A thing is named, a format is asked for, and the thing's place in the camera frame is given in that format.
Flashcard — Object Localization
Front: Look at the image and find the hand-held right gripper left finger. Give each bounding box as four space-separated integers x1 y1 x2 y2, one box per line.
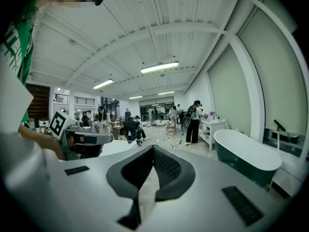
47 144 155 232

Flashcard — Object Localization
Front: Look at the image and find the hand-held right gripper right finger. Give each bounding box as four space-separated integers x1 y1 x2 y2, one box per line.
139 144 294 232

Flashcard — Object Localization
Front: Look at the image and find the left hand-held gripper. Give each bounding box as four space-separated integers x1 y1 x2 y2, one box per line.
48 109 113 161

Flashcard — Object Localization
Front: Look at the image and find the person's left forearm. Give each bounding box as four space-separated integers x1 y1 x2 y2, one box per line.
18 124 65 160

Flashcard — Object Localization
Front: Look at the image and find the brown wooden desk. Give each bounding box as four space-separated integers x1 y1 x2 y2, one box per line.
110 121 125 140

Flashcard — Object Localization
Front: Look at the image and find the black office chair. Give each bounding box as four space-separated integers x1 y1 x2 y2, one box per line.
122 120 139 144

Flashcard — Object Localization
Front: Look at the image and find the black balcony railing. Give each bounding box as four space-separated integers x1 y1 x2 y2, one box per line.
54 93 95 105

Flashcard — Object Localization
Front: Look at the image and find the green white bathtub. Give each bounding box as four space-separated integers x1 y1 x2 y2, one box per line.
213 129 282 189

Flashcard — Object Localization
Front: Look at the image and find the white vanity cabinet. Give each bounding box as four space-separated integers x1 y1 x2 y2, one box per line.
198 118 227 152

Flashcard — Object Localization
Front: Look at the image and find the grey oval standing appliance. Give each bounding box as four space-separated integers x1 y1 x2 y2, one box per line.
181 116 191 131

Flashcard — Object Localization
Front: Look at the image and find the dark glass door front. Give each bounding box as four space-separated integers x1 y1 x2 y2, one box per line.
139 97 175 123

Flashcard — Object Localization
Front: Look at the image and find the black backpack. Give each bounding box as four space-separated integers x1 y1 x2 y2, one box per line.
185 105 197 119

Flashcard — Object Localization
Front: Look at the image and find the brown wooden slatted panel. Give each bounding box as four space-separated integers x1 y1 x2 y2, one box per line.
26 83 51 122

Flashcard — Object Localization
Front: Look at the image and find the grey roller blind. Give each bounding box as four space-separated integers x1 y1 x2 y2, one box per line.
208 46 252 137
238 8 309 152

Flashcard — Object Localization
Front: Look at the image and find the black freestanding tub faucet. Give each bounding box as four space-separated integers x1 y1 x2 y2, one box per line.
273 119 287 154

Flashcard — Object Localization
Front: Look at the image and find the person's green t-shirt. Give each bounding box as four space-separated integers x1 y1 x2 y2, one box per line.
0 0 41 123

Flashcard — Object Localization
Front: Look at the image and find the black floor cable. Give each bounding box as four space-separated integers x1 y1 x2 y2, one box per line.
169 129 184 149

